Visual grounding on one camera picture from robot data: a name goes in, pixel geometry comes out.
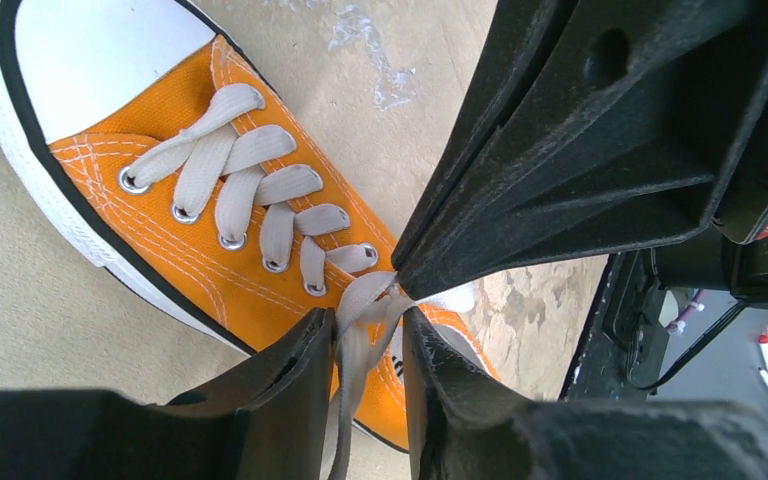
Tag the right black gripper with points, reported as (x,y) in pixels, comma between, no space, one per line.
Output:
(684,143)

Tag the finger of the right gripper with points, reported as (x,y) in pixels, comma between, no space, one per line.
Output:
(527,101)

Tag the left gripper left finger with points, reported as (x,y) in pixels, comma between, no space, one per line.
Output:
(265,418)

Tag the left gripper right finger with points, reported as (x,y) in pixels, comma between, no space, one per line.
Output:
(464,424)

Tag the white shoelace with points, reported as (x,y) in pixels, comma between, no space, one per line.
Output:
(211,155)

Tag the orange canvas sneaker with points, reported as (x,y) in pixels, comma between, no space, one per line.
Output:
(153,145)

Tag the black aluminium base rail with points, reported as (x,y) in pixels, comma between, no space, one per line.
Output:
(621,349)

